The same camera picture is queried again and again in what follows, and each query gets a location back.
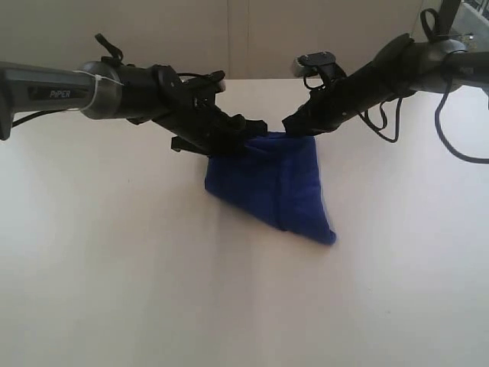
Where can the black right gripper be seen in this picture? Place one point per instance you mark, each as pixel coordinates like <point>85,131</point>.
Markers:
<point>349,97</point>

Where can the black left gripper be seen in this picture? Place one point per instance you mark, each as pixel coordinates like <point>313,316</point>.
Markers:
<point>188,109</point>

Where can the blue microfiber cloth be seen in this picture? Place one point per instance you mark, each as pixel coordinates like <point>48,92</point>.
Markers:
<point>276,180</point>

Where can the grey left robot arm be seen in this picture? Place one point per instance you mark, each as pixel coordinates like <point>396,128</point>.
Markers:
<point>104,89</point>

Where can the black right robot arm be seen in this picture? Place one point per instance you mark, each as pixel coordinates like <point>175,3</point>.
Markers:
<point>401,68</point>

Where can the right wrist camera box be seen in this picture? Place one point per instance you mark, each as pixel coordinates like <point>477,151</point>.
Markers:
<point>309,65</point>

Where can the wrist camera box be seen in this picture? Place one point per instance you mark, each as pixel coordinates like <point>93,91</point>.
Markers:
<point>309,65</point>
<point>218,80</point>

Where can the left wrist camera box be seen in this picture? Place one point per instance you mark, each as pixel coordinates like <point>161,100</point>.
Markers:
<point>218,80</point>

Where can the black window frame post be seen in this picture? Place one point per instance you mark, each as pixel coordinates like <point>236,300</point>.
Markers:
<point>447,13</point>

